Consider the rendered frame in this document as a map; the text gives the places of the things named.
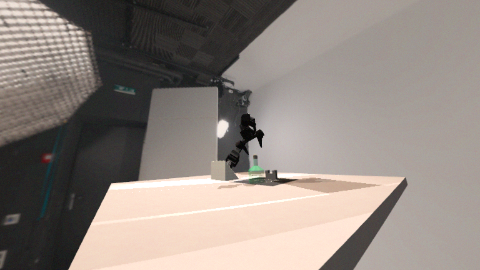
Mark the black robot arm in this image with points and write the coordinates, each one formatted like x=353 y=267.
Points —
x=246 y=121

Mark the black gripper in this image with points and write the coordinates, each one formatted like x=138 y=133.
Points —
x=259 y=134

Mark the green glass bottle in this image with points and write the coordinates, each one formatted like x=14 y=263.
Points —
x=256 y=173

